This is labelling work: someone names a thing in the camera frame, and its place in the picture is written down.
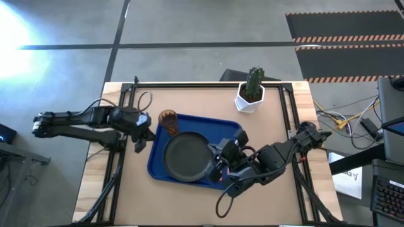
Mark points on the black round plate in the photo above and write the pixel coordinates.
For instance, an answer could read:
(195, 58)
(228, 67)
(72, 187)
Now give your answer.
(186, 156)

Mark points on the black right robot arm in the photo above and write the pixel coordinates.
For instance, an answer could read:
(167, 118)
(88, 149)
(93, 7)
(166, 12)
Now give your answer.
(274, 157)

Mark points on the white paper sheet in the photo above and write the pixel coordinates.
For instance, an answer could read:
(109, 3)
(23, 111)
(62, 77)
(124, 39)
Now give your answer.
(347, 179)

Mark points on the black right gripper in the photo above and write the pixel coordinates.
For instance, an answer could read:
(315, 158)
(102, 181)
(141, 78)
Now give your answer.
(233, 157)

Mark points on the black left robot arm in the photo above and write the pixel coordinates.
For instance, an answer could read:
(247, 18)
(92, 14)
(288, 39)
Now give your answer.
(79, 134)

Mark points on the black metal stand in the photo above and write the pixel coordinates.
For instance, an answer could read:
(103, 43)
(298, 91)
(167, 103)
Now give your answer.
(22, 156)

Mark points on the black keyboard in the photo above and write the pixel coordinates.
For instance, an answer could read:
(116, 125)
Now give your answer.
(389, 200)

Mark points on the computer tower blue lights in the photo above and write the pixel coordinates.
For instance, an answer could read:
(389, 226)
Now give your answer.
(7, 134)

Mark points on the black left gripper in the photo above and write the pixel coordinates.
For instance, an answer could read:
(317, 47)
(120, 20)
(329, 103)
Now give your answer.
(135, 123)

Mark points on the black power adapter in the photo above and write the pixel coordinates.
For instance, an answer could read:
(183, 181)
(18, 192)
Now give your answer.
(370, 129)

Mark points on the black mat orange stripes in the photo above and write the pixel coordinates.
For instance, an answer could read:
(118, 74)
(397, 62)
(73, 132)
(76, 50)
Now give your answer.
(347, 63)
(341, 25)

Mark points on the black aluminium table frame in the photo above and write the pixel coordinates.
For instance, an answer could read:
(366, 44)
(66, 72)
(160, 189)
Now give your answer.
(205, 85)

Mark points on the computer monitor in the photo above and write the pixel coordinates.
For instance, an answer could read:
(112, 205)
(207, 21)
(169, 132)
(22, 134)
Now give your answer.
(394, 127)

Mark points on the black desk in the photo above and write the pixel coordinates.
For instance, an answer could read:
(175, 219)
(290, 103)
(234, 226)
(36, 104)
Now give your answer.
(356, 159)

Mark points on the white angular plant pot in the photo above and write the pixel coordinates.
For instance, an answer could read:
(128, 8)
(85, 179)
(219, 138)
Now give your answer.
(244, 105)

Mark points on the amber translucent cup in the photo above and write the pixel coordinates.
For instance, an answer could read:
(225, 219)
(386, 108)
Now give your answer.
(168, 121)

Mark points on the green cactus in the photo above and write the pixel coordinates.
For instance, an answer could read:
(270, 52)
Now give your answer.
(255, 82)

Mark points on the blue plastic tray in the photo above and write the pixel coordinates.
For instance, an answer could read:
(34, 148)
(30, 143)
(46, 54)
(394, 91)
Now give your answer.
(202, 124)

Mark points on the red tag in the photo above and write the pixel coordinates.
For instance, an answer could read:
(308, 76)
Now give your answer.
(301, 160)

